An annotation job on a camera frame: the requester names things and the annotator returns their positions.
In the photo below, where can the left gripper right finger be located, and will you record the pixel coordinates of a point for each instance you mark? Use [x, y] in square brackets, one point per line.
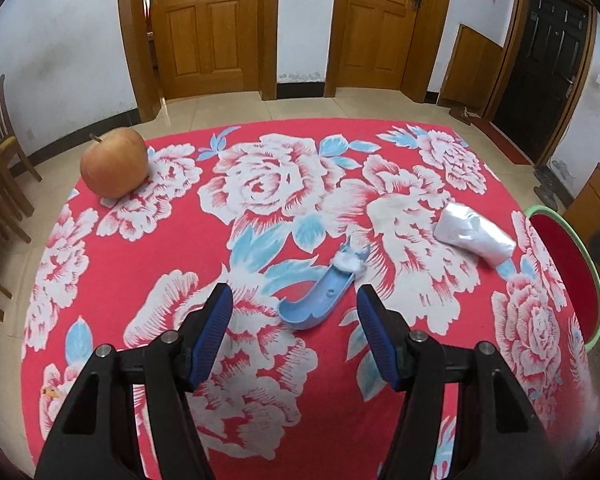
[498, 435]

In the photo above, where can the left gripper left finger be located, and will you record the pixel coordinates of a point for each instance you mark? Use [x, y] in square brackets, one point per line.
[94, 435]

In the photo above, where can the blue plastic curved piece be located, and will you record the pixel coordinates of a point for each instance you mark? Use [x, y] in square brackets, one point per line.
[346, 266]

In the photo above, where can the red green-rimmed trash basin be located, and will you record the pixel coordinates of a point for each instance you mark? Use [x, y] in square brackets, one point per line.
[574, 265]

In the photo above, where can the wooden sideboard cabinet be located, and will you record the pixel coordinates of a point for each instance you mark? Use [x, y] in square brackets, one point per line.
[583, 214]

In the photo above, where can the grey slippers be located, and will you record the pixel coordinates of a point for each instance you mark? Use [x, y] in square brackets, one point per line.
[547, 188]

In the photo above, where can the red door mat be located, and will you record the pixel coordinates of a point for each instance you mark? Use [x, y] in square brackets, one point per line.
[501, 141]

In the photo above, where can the white plastic bag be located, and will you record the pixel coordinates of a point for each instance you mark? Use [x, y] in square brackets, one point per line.
[462, 227]

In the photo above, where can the brown shoe by door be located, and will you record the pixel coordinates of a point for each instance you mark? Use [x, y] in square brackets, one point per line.
[460, 113]

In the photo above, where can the dark entrance door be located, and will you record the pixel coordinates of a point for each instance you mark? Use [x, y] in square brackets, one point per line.
[547, 53]

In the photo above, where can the red floral tablecloth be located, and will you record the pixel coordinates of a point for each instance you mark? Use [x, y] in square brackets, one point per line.
[264, 208]

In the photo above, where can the far wooden chair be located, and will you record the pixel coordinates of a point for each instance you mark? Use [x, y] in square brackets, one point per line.
[10, 148]

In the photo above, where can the middle wooden door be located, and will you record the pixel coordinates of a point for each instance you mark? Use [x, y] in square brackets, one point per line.
[385, 44]

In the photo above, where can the wooden door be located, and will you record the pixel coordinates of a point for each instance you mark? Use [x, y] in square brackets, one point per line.
[175, 49]
[385, 44]

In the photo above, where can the left wooden door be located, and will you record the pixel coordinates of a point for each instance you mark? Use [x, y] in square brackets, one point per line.
[175, 49]

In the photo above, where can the wooden wall cabinet panel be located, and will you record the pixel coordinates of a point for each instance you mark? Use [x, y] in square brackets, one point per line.
[475, 63]

